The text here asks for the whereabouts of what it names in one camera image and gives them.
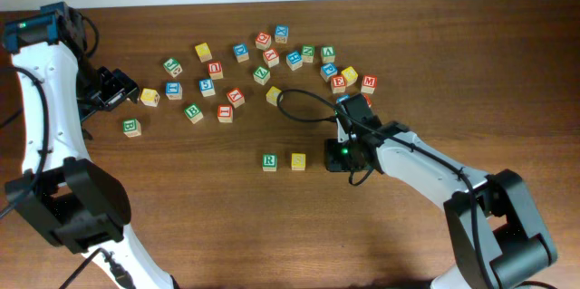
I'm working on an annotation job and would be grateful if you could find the blue X block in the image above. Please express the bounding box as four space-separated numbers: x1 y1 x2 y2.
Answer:
275 24 289 43

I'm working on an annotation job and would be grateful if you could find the red 3 block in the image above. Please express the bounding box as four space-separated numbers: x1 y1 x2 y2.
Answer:
363 93 372 108

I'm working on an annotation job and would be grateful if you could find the green J block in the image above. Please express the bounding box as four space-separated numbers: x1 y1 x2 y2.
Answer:
162 57 183 78

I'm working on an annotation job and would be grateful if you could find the green Z block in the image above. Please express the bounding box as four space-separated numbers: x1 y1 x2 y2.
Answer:
253 66 271 85

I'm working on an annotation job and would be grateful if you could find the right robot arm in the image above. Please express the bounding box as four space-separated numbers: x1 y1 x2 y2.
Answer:
325 94 557 288

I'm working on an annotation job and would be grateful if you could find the blue 5 block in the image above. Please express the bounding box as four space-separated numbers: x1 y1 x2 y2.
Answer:
198 79 216 97

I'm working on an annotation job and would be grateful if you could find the red K block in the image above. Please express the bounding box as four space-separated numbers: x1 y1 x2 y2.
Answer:
227 88 246 109

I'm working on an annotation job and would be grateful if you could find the red Y block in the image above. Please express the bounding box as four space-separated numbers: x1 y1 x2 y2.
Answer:
263 48 280 68

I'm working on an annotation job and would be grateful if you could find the blue E block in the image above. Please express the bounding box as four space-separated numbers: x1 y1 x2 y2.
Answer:
336 94 350 103

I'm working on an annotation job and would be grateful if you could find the yellow S block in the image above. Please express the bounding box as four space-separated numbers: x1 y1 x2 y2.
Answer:
291 152 306 171

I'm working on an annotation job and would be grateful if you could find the green B block centre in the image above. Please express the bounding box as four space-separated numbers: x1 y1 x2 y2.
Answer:
184 103 203 124

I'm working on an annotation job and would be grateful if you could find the yellow block right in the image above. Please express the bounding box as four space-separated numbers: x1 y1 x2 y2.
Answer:
341 66 358 86

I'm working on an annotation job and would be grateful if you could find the blue D block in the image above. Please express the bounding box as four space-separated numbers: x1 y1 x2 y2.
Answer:
233 43 249 63

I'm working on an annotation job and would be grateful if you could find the yellow W block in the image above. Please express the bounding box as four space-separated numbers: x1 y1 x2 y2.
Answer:
140 88 160 107

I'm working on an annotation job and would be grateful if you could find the green b block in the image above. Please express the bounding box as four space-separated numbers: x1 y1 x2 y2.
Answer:
184 103 203 124
122 119 141 138

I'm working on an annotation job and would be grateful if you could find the green V block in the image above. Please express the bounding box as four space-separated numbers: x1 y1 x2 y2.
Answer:
321 46 336 64

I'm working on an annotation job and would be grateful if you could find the green N block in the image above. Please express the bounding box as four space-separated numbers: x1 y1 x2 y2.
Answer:
301 45 314 63

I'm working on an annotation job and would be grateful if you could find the red C block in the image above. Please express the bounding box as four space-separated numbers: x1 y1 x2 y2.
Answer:
255 32 272 51

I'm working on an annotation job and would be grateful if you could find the blue H block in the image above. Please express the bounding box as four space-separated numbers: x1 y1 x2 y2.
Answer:
286 51 304 71

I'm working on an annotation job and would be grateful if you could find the red U block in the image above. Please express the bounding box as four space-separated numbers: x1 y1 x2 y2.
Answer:
208 62 224 80

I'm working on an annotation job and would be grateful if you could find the yellow block centre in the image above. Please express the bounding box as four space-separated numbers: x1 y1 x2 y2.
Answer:
266 86 283 106

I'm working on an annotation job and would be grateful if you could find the red M block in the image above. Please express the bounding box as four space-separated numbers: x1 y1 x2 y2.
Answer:
361 75 377 94

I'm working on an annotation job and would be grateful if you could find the red I block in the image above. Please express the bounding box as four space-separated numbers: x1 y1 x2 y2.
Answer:
217 104 233 123

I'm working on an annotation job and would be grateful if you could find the yellow block top left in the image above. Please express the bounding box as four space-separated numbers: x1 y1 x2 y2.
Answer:
194 43 213 63

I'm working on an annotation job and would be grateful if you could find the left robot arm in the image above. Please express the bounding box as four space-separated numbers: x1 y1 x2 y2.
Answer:
3 2 178 288

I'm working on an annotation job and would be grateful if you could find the red E block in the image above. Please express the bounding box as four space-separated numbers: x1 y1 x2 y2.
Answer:
330 75 347 94

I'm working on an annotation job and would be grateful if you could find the blue P block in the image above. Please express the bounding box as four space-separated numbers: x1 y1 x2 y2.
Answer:
320 63 338 82

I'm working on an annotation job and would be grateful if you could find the green R block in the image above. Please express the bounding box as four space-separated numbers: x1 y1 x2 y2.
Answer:
262 154 277 172

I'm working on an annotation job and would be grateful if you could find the green B block left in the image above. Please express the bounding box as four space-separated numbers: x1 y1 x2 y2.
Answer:
122 119 141 138

